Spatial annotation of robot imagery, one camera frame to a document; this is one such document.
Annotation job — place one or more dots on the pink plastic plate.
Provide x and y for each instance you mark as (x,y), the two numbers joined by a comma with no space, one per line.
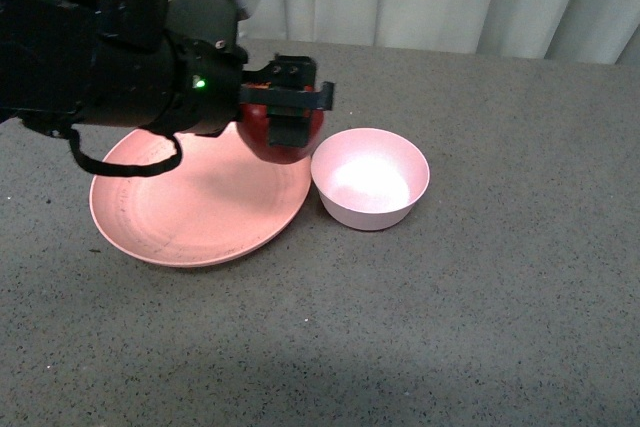
(220,203)

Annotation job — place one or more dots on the red apple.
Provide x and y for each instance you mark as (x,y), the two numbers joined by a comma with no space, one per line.
(253,129)

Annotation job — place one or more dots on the light pink bowl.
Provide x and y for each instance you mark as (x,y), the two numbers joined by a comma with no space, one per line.
(369,179)

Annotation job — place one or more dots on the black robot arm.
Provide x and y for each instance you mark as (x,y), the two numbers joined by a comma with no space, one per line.
(166,66)

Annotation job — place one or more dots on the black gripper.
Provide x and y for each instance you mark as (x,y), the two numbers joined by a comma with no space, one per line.
(210,82)

